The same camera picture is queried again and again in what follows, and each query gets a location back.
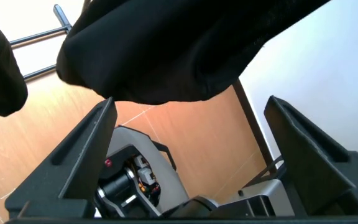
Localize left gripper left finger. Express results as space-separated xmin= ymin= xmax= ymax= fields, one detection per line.
xmin=4 ymin=96 xmax=118 ymax=218

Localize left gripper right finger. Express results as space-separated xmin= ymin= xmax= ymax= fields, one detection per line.
xmin=264 ymin=95 xmax=358 ymax=217

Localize black garment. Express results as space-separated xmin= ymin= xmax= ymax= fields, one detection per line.
xmin=56 ymin=0 xmax=332 ymax=106

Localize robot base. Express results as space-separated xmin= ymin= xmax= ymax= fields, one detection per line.
xmin=93 ymin=125 xmax=295 ymax=218

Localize black clothes rack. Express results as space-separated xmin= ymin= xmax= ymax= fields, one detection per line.
xmin=9 ymin=3 xmax=73 ymax=83

